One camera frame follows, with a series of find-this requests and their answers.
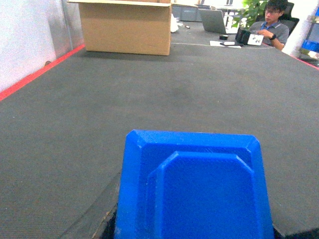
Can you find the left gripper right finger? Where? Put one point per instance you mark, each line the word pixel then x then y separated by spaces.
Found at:
pixel 295 231

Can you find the green potted plant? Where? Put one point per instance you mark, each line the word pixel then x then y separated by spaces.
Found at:
pixel 248 13

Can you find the black office chair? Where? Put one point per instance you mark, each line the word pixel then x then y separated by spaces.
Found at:
pixel 290 17

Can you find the blue plastic block part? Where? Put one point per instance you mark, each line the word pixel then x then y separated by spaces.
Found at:
pixel 187 185

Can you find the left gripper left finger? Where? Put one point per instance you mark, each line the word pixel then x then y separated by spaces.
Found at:
pixel 98 222

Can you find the white papers on table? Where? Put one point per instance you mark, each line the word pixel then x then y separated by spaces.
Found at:
pixel 229 44

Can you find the black box with label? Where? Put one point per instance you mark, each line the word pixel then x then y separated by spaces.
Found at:
pixel 245 37

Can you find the seated man with glasses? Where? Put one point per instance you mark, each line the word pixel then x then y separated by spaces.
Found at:
pixel 278 42

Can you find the grey laptop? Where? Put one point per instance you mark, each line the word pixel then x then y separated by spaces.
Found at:
pixel 215 21

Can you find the open cardboard box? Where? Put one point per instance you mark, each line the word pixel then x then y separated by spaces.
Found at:
pixel 126 26

